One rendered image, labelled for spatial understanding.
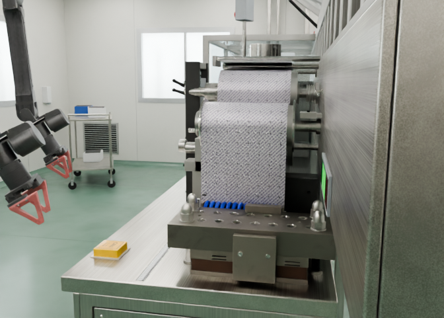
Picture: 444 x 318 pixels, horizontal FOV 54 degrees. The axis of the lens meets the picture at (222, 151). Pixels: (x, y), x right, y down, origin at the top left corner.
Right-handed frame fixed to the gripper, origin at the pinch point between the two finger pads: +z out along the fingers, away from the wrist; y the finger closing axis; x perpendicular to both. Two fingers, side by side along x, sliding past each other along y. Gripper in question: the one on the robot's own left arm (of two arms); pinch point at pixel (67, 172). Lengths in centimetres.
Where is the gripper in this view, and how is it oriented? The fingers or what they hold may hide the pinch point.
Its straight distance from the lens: 164.9
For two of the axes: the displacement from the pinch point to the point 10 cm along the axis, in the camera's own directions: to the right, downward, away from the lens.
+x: -8.5, 5.1, -1.1
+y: -2.2, -1.6, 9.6
